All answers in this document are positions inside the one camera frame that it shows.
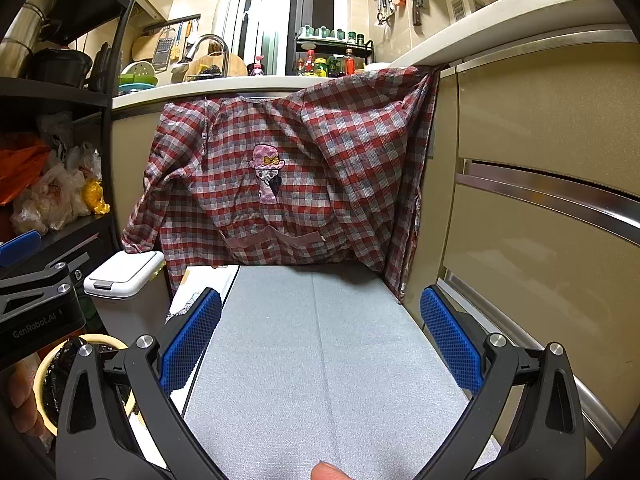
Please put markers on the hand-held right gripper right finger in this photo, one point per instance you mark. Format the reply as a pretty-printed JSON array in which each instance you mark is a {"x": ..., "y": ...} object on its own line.
[{"x": 450, "y": 340}]

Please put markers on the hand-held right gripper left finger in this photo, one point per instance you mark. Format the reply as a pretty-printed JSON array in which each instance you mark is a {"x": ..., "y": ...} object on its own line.
[{"x": 192, "y": 340}]

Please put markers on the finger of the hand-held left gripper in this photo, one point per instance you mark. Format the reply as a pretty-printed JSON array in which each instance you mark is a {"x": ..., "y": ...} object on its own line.
[
  {"x": 55, "y": 272},
  {"x": 20, "y": 247}
]

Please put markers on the round beige-rimmed trash can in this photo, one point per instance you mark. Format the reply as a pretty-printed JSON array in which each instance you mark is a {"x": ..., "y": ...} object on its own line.
[{"x": 41, "y": 375}]

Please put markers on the black trash bag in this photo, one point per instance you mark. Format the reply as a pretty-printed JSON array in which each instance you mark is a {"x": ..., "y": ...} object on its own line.
[{"x": 52, "y": 385}]

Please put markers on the person's left hand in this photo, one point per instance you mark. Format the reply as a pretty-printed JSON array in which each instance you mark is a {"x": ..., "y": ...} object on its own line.
[{"x": 25, "y": 400}]

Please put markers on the person's right hand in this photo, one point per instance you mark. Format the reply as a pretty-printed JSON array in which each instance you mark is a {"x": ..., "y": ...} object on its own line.
[{"x": 327, "y": 471}]

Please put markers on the beige cabinet drawer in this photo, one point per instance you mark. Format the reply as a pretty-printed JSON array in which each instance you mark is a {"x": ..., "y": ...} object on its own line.
[
  {"x": 475, "y": 300},
  {"x": 550, "y": 110},
  {"x": 525, "y": 240}
]

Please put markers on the clear plastic bag bundle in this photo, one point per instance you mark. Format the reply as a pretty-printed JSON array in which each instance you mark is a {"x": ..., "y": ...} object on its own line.
[{"x": 50, "y": 195}]

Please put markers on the white printed board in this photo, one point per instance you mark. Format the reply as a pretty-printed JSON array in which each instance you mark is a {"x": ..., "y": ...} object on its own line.
[{"x": 210, "y": 280}]

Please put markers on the white lidded bin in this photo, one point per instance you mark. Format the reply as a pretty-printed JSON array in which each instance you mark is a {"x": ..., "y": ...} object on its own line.
[{"x": 125, "y": 272}]

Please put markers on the orange plastic bag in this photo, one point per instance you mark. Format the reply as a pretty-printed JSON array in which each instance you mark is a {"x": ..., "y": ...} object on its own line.
[{"x": 20, "y": 170}]

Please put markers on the yellow plastic bag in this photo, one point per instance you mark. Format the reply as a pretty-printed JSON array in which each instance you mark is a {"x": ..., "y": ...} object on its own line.
[{"x": 95, "y": 197}]

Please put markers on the grey table mat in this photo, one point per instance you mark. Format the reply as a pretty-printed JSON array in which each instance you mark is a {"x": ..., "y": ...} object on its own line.
[{"x": 325, "y": 360}]

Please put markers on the black shelf rack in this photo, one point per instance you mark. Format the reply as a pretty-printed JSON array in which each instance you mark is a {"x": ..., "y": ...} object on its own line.
[{"x": 50, "y": 87}]

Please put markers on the black pot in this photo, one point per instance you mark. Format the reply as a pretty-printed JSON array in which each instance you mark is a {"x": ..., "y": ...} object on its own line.
[{"x": 60, "y": 67}]

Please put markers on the green dish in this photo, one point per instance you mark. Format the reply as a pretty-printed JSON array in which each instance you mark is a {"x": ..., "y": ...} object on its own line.
[{"x": 137, "y": 77}]

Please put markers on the red plaid shirt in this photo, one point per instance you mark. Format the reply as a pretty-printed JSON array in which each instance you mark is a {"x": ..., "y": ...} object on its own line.
[{"x": 300, "y": 160}]

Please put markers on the steel pot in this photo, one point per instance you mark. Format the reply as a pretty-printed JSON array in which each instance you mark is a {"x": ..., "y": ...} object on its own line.
[{"x": 30, "y": 20}]

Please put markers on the metal grater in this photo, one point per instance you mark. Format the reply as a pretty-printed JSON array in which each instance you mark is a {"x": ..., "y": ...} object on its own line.
[{"x": 162, "y": 52}]

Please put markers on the round wooden cutting board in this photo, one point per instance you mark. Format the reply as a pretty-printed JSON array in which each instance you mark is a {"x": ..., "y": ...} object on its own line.
[{"x": 235, "y": 67}]

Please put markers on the steel kitchen faucet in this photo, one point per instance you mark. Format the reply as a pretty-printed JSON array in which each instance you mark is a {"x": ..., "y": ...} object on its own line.
[{"x": 222, "y": 55}]

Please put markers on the pink bottle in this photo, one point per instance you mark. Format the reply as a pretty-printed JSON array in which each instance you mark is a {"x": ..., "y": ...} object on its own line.
[{"x": 257, "y": 70}]

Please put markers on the white bowl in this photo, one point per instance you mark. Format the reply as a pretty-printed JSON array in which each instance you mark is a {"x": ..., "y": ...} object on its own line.
[{"x": 377, "y": 66}]

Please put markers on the row of sauce bottles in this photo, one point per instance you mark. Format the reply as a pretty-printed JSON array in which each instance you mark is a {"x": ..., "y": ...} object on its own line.
[{"x": 332, "y": 65}]

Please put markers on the black spice rack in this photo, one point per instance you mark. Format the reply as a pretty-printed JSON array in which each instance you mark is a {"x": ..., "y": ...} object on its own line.
[{"x": 371, "y": 50}]

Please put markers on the white kitchen countertop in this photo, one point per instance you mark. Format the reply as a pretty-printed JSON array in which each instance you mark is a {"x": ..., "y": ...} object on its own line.
[{"x": 500, "y": 20}]

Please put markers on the row of green cups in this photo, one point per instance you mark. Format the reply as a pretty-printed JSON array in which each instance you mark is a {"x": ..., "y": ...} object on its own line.
[{"x": 330, "y": 33}]

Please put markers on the glass sliding door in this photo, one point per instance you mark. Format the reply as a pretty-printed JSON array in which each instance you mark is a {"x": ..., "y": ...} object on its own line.
[{"x": 320, "y": 0}]

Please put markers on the white wall vent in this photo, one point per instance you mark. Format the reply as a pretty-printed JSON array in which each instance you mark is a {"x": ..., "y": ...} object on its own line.
[{"x": 467, "y": 9}]

